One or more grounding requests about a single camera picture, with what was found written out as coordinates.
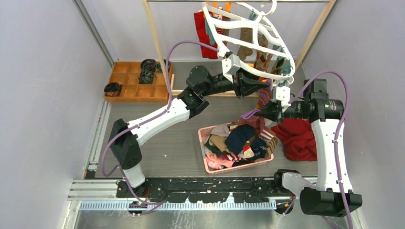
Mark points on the rolled dark sock left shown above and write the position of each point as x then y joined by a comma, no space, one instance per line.
112,89

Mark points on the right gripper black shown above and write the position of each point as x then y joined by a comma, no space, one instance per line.
270,111

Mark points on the grey beige sock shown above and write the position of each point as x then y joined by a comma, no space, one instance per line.
221,130

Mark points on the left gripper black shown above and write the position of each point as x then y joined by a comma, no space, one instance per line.
250,86

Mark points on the green striped hanging sock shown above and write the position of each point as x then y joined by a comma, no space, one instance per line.
281,67

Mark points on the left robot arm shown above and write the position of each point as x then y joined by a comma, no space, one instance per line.
127,138

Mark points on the rolled dark sock centre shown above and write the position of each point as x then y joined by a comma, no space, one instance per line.
146,77

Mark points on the red cloth on table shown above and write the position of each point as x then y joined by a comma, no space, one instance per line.
297,138

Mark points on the argyle hanging sock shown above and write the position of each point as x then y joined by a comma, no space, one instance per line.
263,59

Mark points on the orange wooden compartment tray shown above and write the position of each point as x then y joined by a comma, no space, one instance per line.
127,74

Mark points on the maroon orange heel sock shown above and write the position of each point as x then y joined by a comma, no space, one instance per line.
252,119

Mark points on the maroon purple orange striped sock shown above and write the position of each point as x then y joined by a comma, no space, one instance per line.
264,95

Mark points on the red hanging sock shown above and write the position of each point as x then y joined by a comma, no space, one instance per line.
204,36

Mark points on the pink plastic basket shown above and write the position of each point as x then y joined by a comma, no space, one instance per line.
210,165

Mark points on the brown striped sock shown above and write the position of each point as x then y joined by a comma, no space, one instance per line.
271,146

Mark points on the wooden clothes rack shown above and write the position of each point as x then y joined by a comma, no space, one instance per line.
240,22

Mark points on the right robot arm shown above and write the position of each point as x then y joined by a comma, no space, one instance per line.
332,195

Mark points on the white plastic clip hanger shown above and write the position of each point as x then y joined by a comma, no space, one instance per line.
245,35

